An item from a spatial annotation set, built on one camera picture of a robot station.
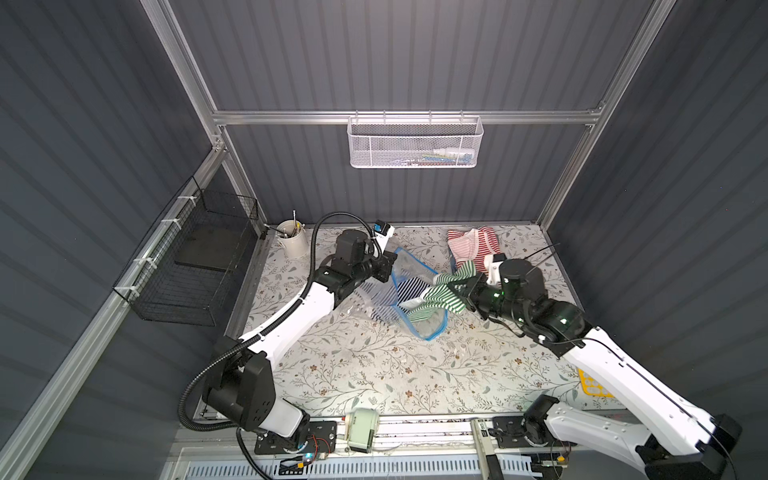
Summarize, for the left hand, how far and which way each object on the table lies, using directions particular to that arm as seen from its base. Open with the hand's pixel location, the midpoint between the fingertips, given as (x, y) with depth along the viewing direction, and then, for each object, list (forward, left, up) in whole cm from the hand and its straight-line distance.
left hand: (399, 257), depth 79 cm
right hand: (-12, -11, +5) cm, 18 cm away
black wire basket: (-6, +53, +3) cm, 53 cm away
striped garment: (+21, -29, -19) cm, 41 cm away
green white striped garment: (-15, -9, +4) cm, 18 cm away
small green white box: (-36, +10, -19) cm, 42 cm away
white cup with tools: (+22, +37, -15) cm, 46 cm away
